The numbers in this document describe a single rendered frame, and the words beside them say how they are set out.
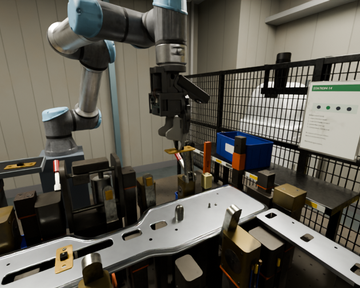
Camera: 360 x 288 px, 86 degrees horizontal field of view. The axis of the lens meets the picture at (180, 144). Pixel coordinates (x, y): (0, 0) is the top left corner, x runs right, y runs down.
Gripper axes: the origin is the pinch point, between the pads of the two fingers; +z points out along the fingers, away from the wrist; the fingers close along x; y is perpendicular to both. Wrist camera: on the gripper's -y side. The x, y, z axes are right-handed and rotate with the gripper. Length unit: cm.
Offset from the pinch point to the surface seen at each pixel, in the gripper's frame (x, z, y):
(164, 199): -62, 58, -23
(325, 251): 27.9, 27.7, -28.4
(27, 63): -277, -48, 58
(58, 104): -276, 4, 33
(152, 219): -8.2, 27.2, 6.1
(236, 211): 14.3, 16.2, -8.4
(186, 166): -17.9, 15.7, -13.4
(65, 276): 1.0, 26.9, 31.7
